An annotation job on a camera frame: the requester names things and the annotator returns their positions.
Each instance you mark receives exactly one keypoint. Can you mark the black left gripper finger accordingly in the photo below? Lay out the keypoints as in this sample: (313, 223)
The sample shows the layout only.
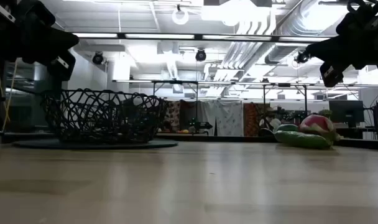
(55, 42)
(62, 67)

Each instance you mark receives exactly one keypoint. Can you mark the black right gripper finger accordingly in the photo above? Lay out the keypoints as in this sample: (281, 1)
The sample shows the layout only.
(332, 74)
(327, 51)

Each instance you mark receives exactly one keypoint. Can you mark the pink dragon fruit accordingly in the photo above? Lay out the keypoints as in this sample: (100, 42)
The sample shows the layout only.
(316, 123)

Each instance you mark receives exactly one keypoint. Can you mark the green bell pepper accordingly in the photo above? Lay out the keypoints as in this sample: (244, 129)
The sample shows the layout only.
(287, 127)

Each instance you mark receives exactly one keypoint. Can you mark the green cucumber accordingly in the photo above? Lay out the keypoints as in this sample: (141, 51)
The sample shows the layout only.
(301, 140)

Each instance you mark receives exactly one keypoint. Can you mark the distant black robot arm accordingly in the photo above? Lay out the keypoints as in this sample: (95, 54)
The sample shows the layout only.
(201, 125)

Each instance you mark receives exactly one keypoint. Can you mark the black ceiling spotlight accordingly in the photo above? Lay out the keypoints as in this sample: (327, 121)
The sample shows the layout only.
(301, 57)
(97, 58)
(200, 55)

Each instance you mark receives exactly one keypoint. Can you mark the green potted plant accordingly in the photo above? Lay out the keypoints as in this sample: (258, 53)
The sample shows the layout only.
(325, 112)

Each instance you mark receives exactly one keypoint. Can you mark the dark office desk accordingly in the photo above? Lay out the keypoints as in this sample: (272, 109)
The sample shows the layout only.
(353, 132)

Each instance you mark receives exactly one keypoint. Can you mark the person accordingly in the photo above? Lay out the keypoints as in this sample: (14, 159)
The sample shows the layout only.
(274, 124)

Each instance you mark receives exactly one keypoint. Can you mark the orange patterned hanging cloth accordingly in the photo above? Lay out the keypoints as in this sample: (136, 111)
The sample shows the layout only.
(251, 118)

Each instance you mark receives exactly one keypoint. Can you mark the long ceiling light bar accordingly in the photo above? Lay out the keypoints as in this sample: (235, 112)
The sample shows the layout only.
(158, 36)

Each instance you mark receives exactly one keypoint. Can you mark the white patterned hanging cloth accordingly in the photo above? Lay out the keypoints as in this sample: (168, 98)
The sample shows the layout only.
(226, 118)

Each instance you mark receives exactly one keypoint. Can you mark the floral hanging cloth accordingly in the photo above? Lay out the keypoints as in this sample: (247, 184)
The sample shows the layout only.
(173, 113)

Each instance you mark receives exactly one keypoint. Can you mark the round dark blue mat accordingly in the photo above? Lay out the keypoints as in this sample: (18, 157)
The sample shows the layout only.
(164, 143)

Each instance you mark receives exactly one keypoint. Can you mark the dark grey hanging cloth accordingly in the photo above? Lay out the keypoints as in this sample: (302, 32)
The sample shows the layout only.
(189, 110)

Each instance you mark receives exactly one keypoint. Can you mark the silver ventilation duct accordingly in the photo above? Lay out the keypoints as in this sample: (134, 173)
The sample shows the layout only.
(301, 18)

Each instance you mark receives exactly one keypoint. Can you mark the black aluminium rig frame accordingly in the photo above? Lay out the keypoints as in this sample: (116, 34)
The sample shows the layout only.
(226, 139)

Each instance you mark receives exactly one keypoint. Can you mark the distant black metal frame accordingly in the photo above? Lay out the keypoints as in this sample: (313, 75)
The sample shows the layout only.
(196, 99)

